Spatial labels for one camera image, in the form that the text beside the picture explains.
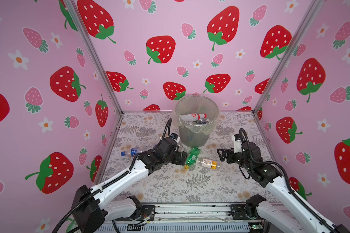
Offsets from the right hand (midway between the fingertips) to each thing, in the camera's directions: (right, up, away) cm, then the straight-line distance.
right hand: (223, 149), depth 77 cm
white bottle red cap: (-17, +18, +13) cm, 28 cm away
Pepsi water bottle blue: (-54, -4, +15) cm, 56 cm away
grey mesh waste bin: (-15, +4, +13) cm, 21 cm away
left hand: (-23, -3, 0) cm, 23 cm away
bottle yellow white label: (-6, -10, +9) cm, 15 cm away
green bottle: (-16, -7, +11) cm, 20 cm away
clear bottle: (-8, +16, +21) cm, 28 cm away
